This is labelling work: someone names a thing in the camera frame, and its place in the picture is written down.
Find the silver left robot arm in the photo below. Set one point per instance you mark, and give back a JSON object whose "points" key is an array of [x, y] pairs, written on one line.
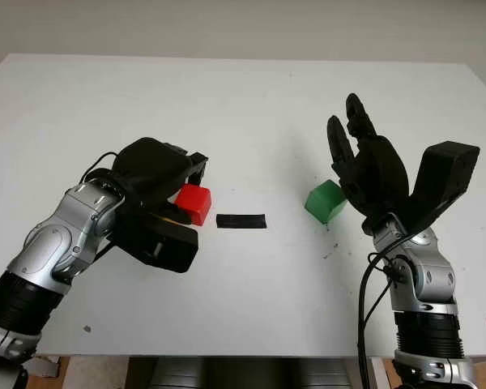
{"points": [[52, 239]]}

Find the white table leg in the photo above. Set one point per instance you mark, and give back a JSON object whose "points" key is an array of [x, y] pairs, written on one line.
{"points": [[44, 366], [378, 374]]}

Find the red block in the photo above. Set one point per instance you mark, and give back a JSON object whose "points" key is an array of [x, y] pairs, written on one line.
{"points": [[196, 200]]}

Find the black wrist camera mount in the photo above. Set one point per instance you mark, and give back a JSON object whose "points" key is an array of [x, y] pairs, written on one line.
{"points": [[162, 243], [445, 174]]}

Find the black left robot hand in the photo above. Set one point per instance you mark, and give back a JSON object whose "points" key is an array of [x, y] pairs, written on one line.
{"points": [[150, 170]]}

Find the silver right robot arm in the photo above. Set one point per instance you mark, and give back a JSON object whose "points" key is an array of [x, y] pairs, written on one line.
{"points": [[429, 279]]}

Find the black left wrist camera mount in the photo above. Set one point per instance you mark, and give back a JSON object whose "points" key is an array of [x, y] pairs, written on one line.
{"points": [[162, 243]]}

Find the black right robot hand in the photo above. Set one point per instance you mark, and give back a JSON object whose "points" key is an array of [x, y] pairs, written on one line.
{"points": [[378, 174]]}

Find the dark robot torso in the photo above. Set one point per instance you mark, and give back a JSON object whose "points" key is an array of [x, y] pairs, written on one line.
{"points": [[243, 373]]}

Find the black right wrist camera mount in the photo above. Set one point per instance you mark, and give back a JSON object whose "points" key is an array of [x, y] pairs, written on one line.
{"points": [[445, 174]]}

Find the black tape strip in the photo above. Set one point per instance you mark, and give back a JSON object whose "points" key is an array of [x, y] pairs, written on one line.
{"points": [[241, 221]]}

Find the green block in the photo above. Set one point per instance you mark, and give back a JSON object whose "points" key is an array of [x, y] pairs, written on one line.
{"points": [[322, 200]]}

